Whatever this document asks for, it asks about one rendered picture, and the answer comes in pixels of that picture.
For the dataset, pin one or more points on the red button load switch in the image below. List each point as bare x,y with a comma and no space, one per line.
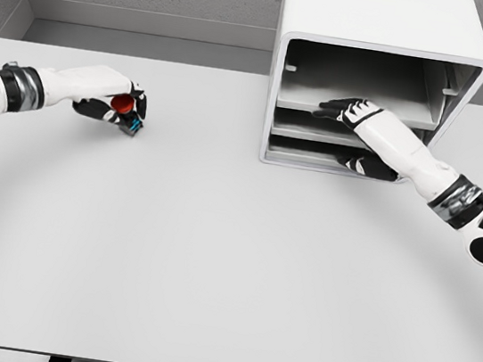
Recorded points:
129,119

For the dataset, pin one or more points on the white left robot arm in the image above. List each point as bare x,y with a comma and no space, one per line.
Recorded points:
16,84

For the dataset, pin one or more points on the white cabinet drawer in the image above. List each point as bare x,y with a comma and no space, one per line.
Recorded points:
299,155
298,95
303,129

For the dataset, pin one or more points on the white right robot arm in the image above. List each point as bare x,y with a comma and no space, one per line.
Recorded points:
440,173

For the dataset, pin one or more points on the white tabletop storage cabinet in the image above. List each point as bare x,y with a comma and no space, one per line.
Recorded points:
380,25

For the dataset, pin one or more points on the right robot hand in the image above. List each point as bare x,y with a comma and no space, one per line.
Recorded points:
375,128

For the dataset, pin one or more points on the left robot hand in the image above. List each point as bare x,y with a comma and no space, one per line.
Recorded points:
102,82

